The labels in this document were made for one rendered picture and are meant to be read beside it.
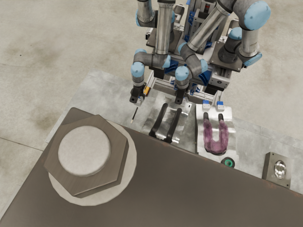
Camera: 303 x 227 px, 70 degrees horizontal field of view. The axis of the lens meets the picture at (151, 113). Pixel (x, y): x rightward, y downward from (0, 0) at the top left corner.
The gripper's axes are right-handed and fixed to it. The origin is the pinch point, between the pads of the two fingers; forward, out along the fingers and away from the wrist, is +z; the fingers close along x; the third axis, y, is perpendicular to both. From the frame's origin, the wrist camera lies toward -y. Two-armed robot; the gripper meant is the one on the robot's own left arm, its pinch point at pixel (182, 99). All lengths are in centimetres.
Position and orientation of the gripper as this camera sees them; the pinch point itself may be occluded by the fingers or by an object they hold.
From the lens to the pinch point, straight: 156.0
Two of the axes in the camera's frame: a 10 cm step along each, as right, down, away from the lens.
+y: 3.6, -8.9, 2.8
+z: 1.6, 3.5, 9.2
